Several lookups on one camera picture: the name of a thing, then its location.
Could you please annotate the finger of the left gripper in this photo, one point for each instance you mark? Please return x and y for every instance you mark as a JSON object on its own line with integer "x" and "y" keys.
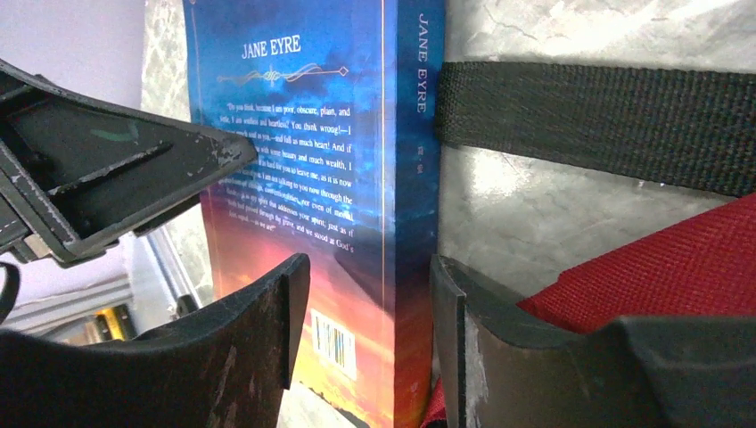
{"x": 77, "y": 173}

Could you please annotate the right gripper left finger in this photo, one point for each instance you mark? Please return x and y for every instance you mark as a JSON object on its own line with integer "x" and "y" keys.
{"x": 224, "y": 365}

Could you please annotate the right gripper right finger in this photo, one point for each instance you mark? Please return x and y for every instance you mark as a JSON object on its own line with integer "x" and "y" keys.
{"x": 502, "y": 367}

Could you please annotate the blue Jane Eyre book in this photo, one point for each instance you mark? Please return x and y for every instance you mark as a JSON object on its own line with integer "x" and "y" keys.
{"x": 338, "y": 98}

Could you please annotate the red student backpack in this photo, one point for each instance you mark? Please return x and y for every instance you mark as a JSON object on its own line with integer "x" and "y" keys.
{"x": 592, "y": 193}

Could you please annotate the aluminium rail frame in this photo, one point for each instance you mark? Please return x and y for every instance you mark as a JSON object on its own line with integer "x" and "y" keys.
{"x": 147, "y": 274}

